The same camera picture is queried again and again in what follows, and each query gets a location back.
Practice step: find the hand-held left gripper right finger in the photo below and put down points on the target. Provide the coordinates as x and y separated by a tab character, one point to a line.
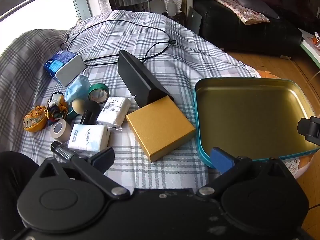
220	160

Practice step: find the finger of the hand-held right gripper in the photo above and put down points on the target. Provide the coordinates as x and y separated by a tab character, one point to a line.
311	130

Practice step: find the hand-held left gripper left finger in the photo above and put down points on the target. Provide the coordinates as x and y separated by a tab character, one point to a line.
105	158

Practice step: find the white tissue packet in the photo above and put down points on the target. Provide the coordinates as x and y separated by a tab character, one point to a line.
88	137

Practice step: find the black tube bottle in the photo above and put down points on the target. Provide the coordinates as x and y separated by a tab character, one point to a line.
62	151

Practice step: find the white gauze packet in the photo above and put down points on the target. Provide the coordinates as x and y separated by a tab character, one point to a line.
113	111

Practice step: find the beige tape roll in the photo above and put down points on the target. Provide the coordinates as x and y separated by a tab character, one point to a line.
60	130

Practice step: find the gold tin tray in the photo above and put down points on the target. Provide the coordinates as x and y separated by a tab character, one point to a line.
250	115

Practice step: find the colourful cloth bundle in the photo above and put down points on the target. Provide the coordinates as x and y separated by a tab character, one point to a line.
57	107

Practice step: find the orange embroidered pouch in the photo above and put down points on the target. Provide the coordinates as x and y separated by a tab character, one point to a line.
35	122

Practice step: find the black cylinder brush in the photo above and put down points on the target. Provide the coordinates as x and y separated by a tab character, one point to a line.
90	113

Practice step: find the wooden egg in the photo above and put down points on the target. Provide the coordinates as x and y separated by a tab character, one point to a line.
78	107

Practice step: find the gold cardboard box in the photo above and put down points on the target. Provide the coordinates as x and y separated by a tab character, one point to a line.
160	127

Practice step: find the green tape roll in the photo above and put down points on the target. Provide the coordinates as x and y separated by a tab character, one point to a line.
96	88

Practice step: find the orange cushion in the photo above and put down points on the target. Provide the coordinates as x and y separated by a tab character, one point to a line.
266	73

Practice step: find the blue face mask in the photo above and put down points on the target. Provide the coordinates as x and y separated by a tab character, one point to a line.
76	87

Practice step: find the glass coffee table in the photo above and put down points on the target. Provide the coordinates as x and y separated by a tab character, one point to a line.
310	52

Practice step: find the black box lid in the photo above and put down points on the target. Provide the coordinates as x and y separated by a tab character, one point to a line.
137	80

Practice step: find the blue and grey box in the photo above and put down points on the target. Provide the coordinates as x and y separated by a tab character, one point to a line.
67	70

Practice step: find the black sofa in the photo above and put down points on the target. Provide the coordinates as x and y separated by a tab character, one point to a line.
250	37

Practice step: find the grey plaid bed sheet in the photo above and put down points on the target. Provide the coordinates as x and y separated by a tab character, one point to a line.
162	62

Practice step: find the grey pillow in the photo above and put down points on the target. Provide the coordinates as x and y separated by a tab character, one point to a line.
257	6

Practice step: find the floral cushion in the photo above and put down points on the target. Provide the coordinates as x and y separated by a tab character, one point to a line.
240	10

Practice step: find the dark leaning panel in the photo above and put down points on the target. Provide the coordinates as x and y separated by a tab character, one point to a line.
194	20

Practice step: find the dark round plant stand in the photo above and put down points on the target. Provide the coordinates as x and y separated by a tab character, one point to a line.
177	18

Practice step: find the white plastic bottle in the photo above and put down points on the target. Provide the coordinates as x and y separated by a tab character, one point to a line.
171	8

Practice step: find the metal window rail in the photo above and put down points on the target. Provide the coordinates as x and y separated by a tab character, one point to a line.
30	2

